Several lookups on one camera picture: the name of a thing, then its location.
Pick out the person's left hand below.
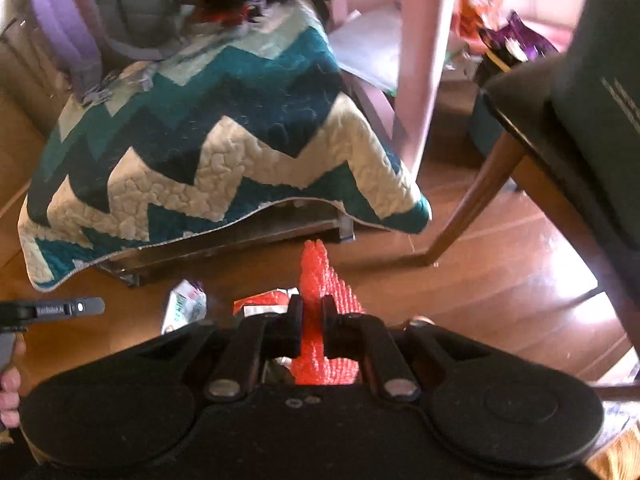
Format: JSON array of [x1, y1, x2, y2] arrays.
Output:
[[0, 335, 26, 429]]

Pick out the dark wooden chair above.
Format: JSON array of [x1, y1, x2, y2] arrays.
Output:
[[399, 52, 640, 406]]

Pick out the orange snack bag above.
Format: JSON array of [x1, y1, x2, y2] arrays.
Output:
[[458, 0, 503, 39]]

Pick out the purple backpack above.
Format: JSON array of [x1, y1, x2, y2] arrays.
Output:
[[4, 0, 188, 106]]

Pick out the pink desk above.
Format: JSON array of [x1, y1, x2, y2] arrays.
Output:
[[329, 0, 454, 178]]

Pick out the white green purple carton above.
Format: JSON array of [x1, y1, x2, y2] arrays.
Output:
[[160, 280, 207, 335]]

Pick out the orange red mesh wrapper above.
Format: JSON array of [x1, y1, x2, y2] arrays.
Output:
[[290, 238, 366, 386]]

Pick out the red white snack box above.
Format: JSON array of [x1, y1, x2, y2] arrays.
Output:
[[232, 287, 299, 318]]

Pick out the purple snack wrapper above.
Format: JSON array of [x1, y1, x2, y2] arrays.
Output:
[[478, 11, 558, 67]]

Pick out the teal white zigzag quilt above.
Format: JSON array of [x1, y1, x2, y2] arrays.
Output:
[[17, 0, 432, 292]]

